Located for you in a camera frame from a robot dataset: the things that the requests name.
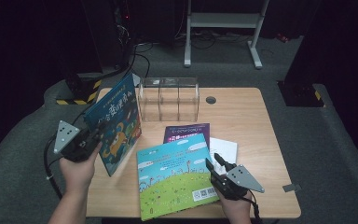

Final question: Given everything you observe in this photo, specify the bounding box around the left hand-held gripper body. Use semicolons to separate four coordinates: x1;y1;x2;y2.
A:
53;119;98;163

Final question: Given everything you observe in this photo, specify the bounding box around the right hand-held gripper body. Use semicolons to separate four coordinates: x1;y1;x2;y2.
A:
210;164;266;201

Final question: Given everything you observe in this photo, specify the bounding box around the white paperback book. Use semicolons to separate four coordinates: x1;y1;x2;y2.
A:
209;136;239;175

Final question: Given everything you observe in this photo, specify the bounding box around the dark blue monster picture book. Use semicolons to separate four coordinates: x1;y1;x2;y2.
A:
83;72;143;177

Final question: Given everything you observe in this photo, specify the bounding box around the light blue picture book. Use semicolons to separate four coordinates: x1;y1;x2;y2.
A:
135;133;220;222

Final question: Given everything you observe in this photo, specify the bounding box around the purple and red magazine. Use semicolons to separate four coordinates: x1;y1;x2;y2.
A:
162;122;212;150

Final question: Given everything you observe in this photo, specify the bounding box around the clear acrylic book rack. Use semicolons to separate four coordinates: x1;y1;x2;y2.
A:
137;77;200;123

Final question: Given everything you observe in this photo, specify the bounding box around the person's right hand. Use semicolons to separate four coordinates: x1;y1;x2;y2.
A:
216;189;254;224

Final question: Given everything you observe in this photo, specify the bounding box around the person's left hand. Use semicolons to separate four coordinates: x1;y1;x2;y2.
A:
59;142;103;195

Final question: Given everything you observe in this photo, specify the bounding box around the black yellow striped base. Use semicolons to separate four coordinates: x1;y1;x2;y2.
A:
55;73;103;106
278;81;326;108

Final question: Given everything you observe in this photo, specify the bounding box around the grey tape piece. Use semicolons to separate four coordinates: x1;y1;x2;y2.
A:
282;183;302;193

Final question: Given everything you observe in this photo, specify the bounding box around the black equipment tower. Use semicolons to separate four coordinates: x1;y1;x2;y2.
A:
80;0;134;73

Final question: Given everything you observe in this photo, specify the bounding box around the thin black cable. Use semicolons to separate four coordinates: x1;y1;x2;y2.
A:
69;110;90;129

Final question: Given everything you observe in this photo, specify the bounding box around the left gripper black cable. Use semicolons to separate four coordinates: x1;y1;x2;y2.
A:
42;135;64;201

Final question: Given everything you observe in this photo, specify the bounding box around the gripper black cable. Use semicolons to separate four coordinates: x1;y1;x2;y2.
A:
245;190;263;224
42;135;64;201

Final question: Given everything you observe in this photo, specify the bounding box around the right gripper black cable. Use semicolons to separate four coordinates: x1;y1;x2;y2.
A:
245;190;263;224

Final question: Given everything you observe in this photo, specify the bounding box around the tangle of black cables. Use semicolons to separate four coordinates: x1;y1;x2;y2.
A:
173;29;253;50

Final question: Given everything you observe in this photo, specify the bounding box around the white metal table frame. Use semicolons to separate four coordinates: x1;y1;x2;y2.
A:
184;0;269;70

